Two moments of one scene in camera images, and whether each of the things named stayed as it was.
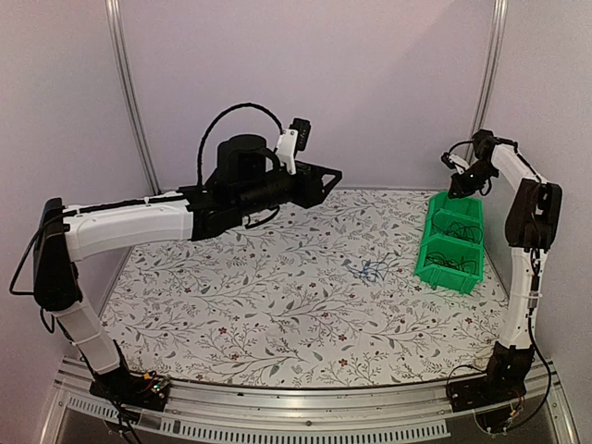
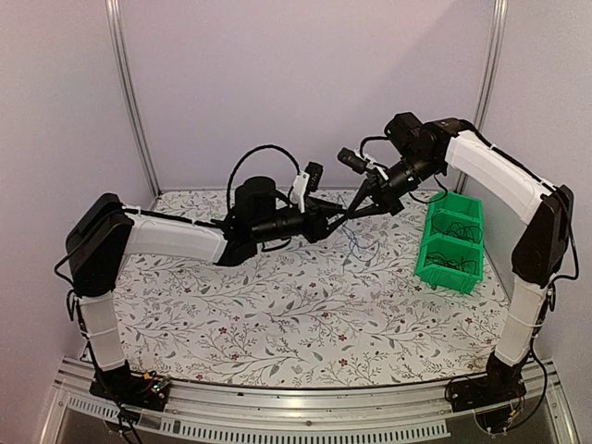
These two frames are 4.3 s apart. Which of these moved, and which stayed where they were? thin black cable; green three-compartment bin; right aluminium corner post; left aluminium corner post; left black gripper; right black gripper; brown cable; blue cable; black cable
Moved: right black gripper; blue cable; left black gripper
Stayed: black cable; brown cable; left aluminium corner post; right aluminium corner post; green three-compartment bin; thin black cable
